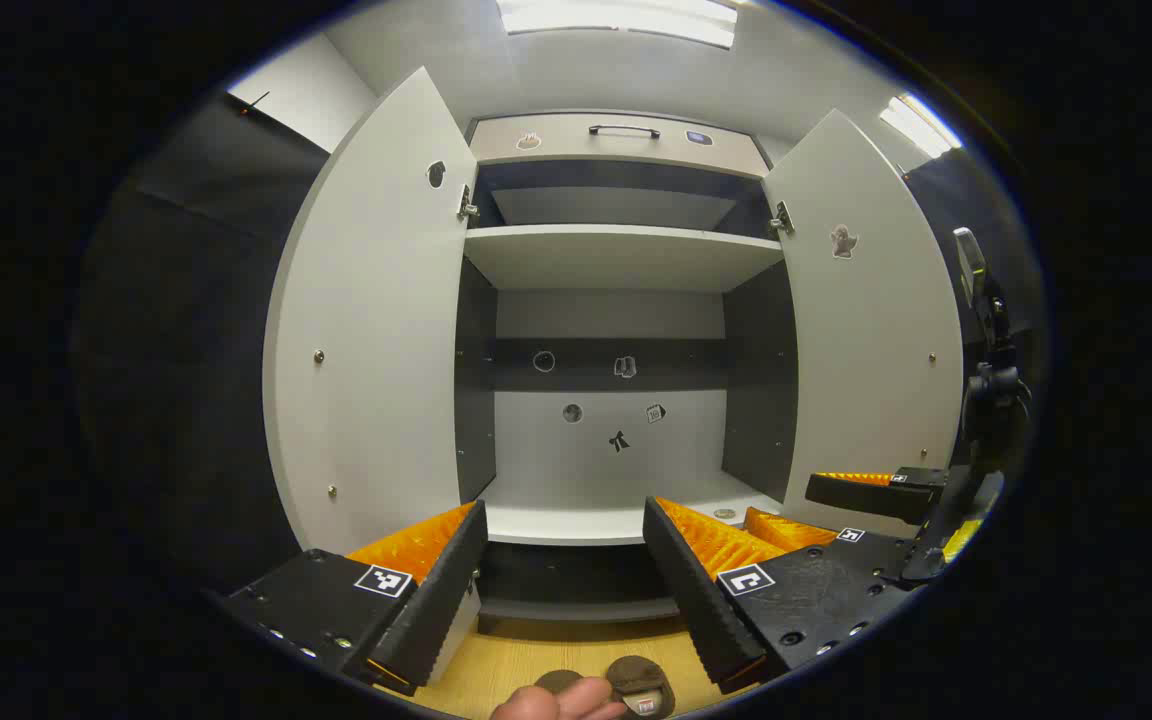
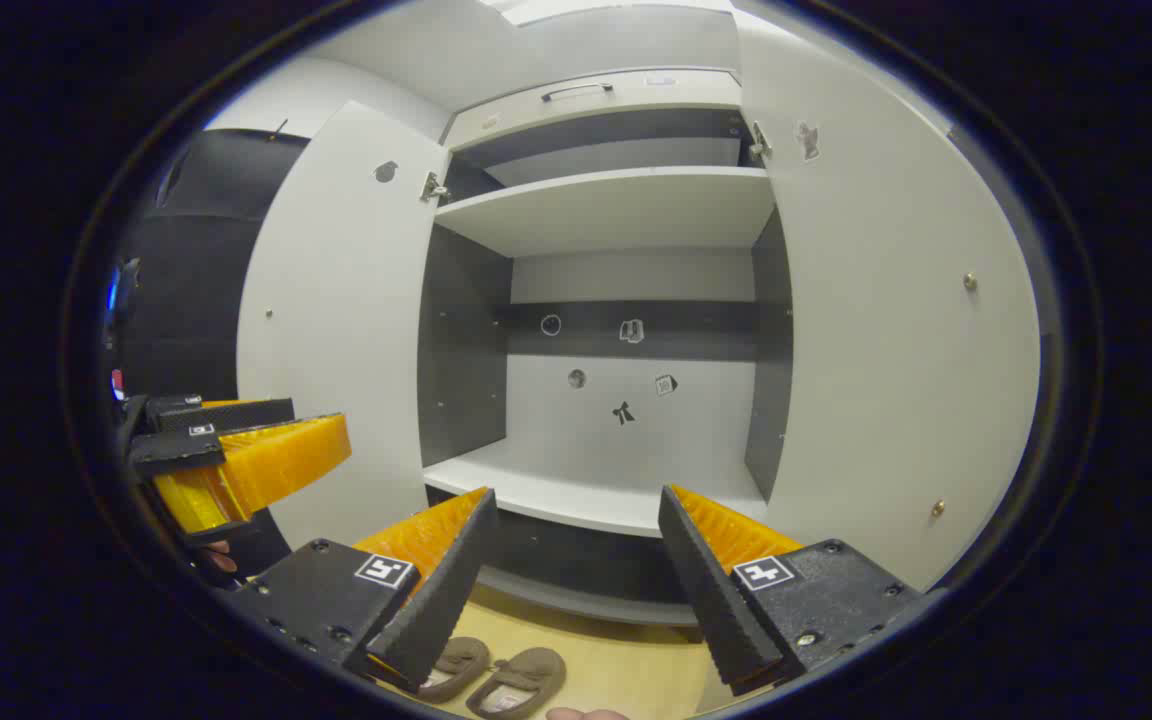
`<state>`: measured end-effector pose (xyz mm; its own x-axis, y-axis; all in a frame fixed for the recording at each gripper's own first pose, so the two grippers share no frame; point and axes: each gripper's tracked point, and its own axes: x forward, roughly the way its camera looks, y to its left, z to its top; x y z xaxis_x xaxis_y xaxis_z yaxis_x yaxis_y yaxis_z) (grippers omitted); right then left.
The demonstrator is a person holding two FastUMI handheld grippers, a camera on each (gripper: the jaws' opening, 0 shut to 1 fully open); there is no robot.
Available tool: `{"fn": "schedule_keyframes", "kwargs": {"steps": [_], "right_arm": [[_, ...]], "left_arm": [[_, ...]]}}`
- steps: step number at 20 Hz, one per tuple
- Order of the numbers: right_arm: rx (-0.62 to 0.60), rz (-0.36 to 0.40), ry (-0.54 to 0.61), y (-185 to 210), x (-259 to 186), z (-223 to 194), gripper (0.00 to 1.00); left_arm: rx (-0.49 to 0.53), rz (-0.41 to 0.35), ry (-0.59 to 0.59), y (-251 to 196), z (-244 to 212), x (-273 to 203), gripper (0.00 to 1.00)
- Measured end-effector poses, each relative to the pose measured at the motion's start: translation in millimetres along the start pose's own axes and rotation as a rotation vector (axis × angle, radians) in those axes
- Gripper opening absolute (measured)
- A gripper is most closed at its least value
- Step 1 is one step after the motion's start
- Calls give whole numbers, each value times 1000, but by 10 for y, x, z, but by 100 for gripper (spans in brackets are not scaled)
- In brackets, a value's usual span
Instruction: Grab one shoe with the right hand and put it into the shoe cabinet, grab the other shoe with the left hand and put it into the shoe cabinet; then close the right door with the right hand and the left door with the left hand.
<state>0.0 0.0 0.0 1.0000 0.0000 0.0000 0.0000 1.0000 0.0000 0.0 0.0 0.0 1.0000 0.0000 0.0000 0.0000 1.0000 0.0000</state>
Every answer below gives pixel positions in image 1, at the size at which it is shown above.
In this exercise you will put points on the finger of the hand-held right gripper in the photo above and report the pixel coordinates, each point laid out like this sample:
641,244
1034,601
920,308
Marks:
866,497
881,552

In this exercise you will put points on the white cabinet drawer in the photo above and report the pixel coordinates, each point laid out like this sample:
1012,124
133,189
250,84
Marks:
556,150

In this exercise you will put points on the white shoe cabinet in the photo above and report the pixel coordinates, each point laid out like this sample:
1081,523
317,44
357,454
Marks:
616,260

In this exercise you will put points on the brown fuzzy shoe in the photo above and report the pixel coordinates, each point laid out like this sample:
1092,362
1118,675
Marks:
558,680
641,680

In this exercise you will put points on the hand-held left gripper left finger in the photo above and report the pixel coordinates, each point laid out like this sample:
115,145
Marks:
436,600

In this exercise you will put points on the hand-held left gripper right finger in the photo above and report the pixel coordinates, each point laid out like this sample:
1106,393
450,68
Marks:
696,590

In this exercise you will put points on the ceiling light panel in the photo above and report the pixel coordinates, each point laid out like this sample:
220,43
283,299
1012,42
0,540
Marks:
626,18
921,125

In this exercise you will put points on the white shoe cabinet door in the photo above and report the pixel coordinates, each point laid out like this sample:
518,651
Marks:
866,380
376,330

